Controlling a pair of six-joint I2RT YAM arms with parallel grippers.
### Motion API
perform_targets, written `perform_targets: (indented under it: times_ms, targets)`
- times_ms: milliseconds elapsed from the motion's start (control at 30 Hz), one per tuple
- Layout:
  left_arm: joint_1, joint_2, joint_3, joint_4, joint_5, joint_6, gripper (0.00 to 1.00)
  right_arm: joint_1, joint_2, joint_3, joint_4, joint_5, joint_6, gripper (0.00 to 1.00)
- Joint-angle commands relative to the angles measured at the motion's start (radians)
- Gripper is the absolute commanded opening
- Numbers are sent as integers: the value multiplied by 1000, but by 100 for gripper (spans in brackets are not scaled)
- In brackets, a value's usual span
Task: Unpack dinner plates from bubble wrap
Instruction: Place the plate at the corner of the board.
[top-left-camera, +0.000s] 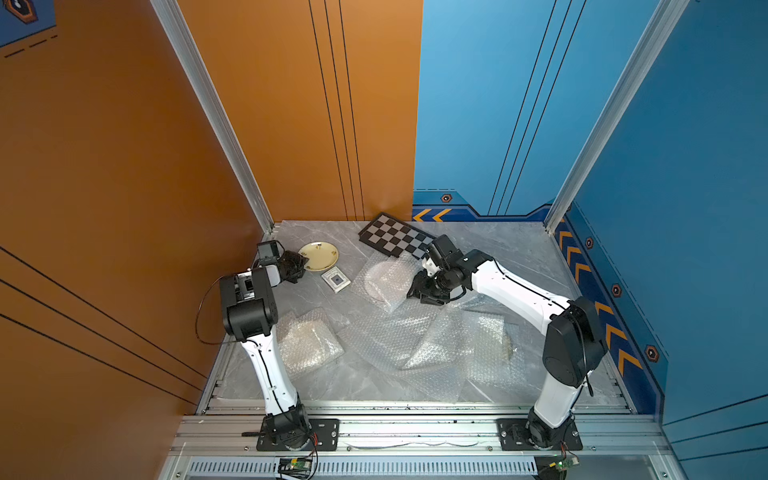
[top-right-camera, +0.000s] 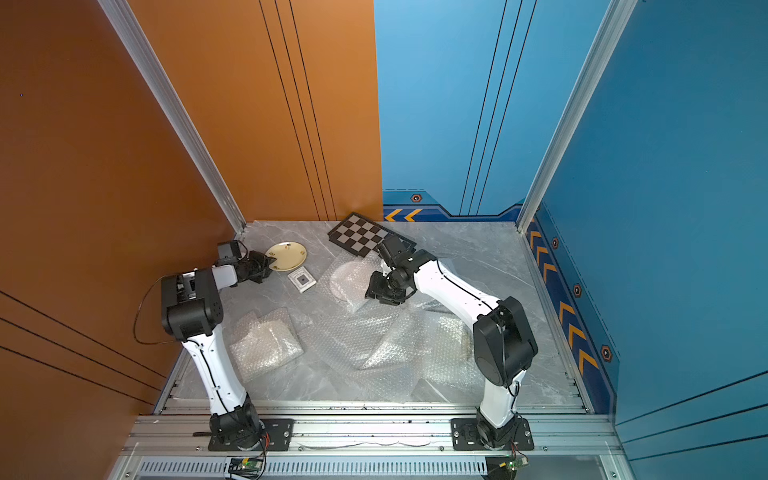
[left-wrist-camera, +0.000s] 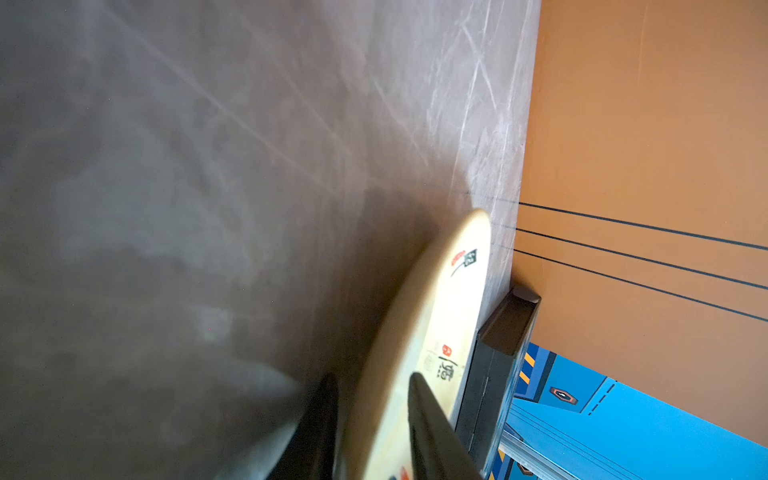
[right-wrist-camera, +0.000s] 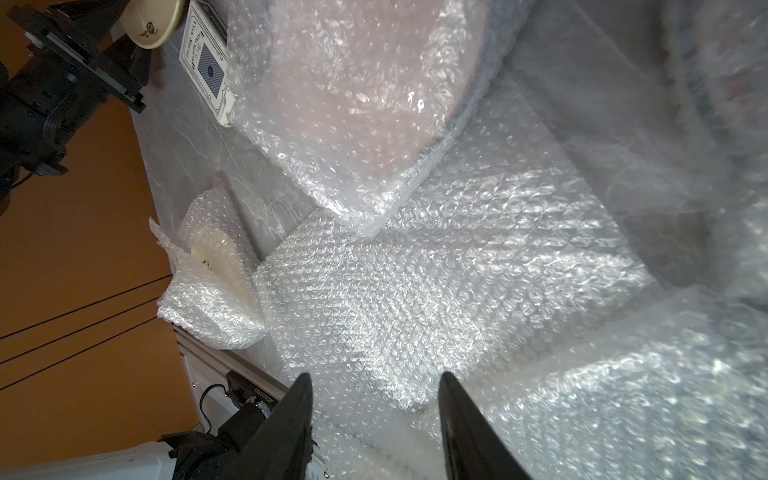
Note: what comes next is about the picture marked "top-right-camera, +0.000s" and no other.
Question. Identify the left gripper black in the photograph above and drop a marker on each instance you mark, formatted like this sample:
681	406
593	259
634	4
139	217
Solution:
264	261

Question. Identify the circuit board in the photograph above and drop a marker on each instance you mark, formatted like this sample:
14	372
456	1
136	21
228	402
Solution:
505	467
246	468

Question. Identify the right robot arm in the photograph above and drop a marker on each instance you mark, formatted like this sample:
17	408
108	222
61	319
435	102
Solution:
503	341

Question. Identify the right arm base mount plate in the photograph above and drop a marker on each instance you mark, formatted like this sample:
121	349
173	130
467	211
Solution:
478	434

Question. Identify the bubble wrap sheet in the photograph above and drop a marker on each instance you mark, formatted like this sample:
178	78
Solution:
378	350

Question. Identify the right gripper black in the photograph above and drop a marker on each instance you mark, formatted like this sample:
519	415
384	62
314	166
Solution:
375	287

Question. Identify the left bubble wrapped plate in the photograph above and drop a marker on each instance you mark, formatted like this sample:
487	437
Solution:
260	345

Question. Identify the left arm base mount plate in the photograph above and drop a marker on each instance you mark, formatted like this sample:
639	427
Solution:
274	433

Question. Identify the left circuit board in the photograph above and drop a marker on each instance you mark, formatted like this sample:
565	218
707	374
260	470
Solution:
246	468

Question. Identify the right circuit board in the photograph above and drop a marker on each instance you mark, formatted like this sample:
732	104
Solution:
505	467

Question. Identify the cream yellow dinner plate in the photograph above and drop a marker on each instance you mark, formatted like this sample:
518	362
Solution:
286	256

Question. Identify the small square marker tile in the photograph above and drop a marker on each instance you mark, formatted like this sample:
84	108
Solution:
302	279

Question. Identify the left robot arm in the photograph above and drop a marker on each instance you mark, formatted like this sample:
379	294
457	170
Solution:
192	313

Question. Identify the black white checkerboard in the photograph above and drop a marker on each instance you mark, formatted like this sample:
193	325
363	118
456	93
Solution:
359	235

